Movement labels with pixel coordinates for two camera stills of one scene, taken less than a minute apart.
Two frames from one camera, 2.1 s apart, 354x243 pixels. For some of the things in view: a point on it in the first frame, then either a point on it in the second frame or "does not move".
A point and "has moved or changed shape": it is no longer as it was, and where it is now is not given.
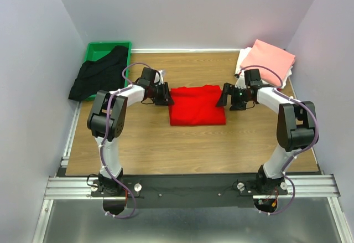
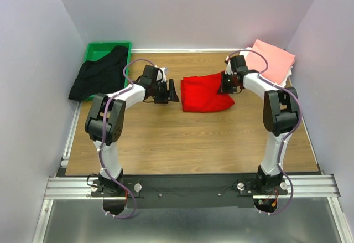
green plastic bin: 95,51 does not move
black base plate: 187,191 does not move
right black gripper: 232,96 → 224,83
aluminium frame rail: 301,187 does not move
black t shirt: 95,77 does not move
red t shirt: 196,106 has moved or changed shape
